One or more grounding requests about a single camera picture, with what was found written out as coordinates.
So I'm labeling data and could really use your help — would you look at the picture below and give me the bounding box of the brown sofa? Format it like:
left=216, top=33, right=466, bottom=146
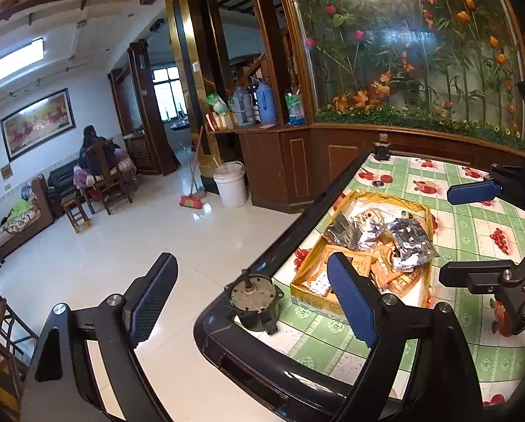
left=0, top=175, right=56, bottom=260

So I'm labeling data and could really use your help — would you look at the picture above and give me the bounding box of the framed wall painting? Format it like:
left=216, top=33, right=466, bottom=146
left=1, top=88, right=76, bottom=161

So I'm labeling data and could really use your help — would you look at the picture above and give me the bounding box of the dark wooden door frame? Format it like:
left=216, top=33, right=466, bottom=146
left=108, top=41, right=179, bottom=177

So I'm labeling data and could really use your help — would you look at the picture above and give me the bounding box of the grey electric motor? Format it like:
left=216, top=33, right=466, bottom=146
left=224, top=268, right=286, bottom=337

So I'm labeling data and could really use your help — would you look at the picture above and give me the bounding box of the silver foil snack packet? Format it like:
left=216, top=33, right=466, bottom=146
left=352, top=211, right=388, bottom=251

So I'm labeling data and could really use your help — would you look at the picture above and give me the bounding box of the red white box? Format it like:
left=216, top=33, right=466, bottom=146
left=205, top=112, right=237, bottom=132

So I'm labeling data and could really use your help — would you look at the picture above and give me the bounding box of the window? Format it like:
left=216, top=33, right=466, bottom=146
left=152, top=67, right=188, bottom=121

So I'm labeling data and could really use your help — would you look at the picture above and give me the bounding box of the ceiling light panel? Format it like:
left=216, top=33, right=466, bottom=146
left=0, top=39, right=44, bottom=82

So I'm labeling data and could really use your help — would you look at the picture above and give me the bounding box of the blue thermos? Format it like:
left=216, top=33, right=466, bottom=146
left=254, top=79, right=277, bottom=126

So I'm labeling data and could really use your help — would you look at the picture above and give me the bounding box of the orange round-logo snack packet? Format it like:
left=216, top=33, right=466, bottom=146
left=333, top=246, right=377, bottom=280

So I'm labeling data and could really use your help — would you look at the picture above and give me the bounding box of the wooden stool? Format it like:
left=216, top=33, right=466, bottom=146
left=61, top=197, right=91, bottom=235

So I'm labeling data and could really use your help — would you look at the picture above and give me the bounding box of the large tan cracker packet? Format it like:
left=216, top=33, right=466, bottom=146
left=302, top=268, right=335, bottom=297

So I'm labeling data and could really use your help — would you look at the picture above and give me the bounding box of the white plastic bucket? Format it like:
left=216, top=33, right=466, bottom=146
left=212, top=161, right=248, bottom=208

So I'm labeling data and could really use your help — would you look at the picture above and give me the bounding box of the wooden sideboard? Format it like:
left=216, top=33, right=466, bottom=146
left=205, top=121, right=525, bottom=214

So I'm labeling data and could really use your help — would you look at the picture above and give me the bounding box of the black armchair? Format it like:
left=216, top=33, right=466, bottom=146
left=47, top=165, right=83, bottom=218

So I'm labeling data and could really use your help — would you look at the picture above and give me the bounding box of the gold trimmed pillar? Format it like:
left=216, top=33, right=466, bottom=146
left=165, top=0, right=232, bottom=194

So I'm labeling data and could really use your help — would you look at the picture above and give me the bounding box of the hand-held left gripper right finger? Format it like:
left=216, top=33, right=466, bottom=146
left=326, top=252, right=485, bottom=422

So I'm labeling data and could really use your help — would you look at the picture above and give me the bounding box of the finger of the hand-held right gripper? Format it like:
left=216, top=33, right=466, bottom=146
left=447, top=162, right=525, bottom=217
left=438, top=259, right=525, bottom=337

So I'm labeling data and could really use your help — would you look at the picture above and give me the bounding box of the clear water jug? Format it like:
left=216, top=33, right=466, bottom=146
left=231, top=84, right=255, bottom=127

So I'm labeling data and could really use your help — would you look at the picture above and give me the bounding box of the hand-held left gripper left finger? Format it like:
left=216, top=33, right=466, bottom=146
left=20, top=252, right=179, bottom=422

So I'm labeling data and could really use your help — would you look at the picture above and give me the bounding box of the yellow cardboard box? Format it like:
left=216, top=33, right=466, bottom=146
left=290, top=190, right=439, bottom=317

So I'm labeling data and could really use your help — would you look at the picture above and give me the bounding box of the green snack bag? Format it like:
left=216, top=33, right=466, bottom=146
left=205, top=92, right=230, bottom=115

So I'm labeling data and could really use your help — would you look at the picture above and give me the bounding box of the floral glass panel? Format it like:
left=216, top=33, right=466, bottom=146
left=284, top=0, right=525, bottom=150

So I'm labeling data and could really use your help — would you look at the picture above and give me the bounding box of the red broom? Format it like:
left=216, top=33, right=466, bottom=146
left=179, top=125, right=206, bottom=209

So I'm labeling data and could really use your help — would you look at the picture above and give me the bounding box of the small black jar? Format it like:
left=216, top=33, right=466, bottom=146
left=372, top=133, right=391, bottom=162

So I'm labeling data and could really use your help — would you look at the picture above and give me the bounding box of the fruit print tablecloth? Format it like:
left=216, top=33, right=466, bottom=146
left=271, top=152, right=525, bottom=407

